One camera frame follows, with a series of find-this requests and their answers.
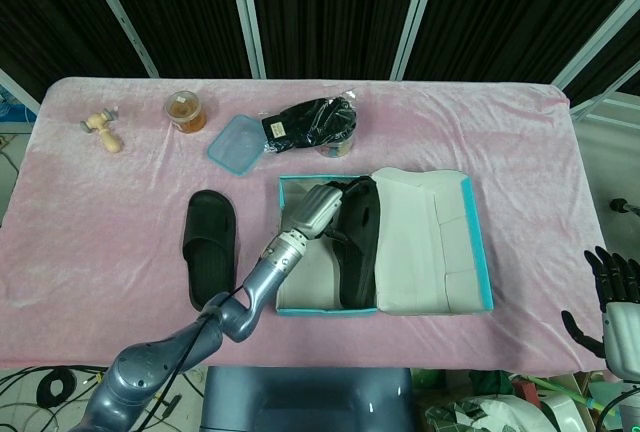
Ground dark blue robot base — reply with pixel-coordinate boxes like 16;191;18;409
199;365;419;432

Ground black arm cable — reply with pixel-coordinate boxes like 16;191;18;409
144;284;251;432

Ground pink velvet tablecloth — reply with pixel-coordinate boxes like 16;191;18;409
0;76;621;373

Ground blue cardboard shoe box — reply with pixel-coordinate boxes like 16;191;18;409
276;166;495;317

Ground black tape roll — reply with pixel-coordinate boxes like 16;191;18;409
37;369;76;406

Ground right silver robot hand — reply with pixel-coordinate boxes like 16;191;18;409
560;245;640;382

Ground green stick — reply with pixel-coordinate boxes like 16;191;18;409
519;374;616;411

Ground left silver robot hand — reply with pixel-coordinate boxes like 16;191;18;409
279;182;352;244

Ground clear container with blue lid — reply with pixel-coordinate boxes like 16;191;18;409
206;114;265;177

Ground black stand with knob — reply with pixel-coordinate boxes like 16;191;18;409
609;196;640;218

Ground clear round plastic jar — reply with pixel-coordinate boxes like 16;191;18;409
319;132;355;159

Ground white frame post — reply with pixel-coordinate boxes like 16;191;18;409
552;0;640;91
389;0;444;81
224;0;267;79
79;0;161;78

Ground clear jar with orange contents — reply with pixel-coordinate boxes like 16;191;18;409
162;90;208;134

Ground black socks in plastic bag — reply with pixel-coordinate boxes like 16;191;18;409
257;90;360;156

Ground black pleated curtain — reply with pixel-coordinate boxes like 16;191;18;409
0;0;640;108

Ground black rubber slipper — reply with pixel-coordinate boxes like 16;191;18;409
327;176;382;309
181;189;237;312

